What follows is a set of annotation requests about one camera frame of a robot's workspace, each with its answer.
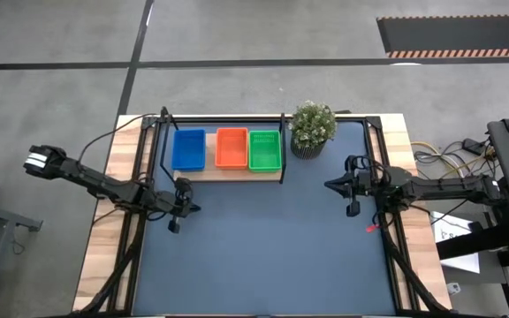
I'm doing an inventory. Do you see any black power adapter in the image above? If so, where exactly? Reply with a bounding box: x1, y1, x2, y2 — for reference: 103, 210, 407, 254
462, 138, 486, 156

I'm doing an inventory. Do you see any black floor mat striped edge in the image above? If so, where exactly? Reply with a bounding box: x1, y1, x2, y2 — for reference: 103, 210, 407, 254
376, 14, 509, 59

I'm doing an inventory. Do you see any wooden shelf with black frame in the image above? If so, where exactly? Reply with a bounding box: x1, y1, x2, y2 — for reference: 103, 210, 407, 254
159, 105, 287, 186

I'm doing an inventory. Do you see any potted plant with white flowers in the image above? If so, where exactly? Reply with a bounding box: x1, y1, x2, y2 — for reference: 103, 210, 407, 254
287, 100, 339, 161

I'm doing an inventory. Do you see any red-orange plastic mesh basket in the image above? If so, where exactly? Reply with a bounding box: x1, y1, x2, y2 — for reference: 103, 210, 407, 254
214, 127, 249, 170

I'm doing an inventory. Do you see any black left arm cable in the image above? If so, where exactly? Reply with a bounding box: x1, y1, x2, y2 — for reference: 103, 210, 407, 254
77, 112, 167, 163

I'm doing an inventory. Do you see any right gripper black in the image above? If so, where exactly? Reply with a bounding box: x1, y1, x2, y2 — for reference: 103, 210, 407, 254
323, 155, 373, 218

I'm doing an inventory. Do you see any blue plastic mesh basket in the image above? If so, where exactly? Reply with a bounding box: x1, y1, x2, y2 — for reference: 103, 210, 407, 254
171, 128, 207, 172

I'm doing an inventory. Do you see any blue-grey table mat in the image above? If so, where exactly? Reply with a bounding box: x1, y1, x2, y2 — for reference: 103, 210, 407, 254
133, 119, 398, 317

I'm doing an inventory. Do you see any black stand bar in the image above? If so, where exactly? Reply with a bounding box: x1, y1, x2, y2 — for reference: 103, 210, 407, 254
436, 223, 509, 261

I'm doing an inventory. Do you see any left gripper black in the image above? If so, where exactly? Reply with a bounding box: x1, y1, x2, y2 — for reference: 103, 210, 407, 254
165, 178, 201, 234

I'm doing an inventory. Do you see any white paper sheet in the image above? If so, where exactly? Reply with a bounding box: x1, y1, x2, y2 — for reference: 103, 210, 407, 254
430, 210, 482, 275

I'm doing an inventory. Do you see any black metal rig frame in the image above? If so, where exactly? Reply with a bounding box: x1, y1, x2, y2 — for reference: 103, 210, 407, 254
75, 112, 452, 318

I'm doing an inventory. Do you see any green plastic mesh basket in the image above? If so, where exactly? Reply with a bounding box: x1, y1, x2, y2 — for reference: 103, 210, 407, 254
247, 129, 283, 173

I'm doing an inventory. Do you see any black floor cable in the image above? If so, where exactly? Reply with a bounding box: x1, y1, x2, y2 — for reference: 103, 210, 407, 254
413, 140, 497, 178

